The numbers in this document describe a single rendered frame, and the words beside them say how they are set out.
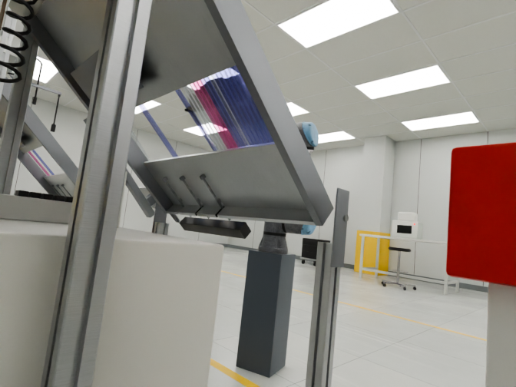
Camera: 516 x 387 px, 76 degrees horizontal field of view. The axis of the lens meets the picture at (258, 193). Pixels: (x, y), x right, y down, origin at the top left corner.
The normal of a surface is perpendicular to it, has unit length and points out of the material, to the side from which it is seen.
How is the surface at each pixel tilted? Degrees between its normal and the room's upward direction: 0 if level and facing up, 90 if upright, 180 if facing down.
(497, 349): 90
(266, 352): 90
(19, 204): 90
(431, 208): 90
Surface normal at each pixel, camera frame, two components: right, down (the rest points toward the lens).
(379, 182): -0.69, -0.15
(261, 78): 0.71, 0.00
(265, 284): -0.47, -0.15
